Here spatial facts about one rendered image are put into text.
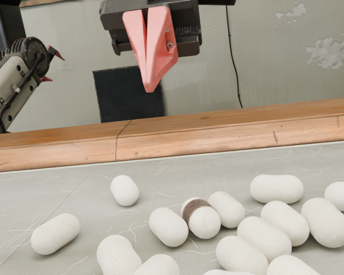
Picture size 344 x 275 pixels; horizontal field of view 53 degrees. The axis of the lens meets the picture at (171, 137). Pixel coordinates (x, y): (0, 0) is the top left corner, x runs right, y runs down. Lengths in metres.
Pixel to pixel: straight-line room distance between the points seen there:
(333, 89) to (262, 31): 0.60
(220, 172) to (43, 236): 0.17
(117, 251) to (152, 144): 0.22
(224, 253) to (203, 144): 0.21
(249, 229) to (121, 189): 0.12
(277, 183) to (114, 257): 0.13
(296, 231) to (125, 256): 0.10
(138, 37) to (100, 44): 2.02
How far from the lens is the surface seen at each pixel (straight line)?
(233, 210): 0.23
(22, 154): 0.46
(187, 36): 0.39
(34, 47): 0.99
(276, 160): 0.35
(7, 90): 0.87
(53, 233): 0.24
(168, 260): 0.19
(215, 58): 2.29
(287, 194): 0.26
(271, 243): 0.20
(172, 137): 0.40
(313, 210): 0.22
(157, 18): 0.35
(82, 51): 2.40
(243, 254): 0.19
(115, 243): 0.20
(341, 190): 0.25
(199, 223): 0.22
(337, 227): 0.21
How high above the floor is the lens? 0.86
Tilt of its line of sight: 15 degrees down
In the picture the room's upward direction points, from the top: 8 degrees counter-clockwise
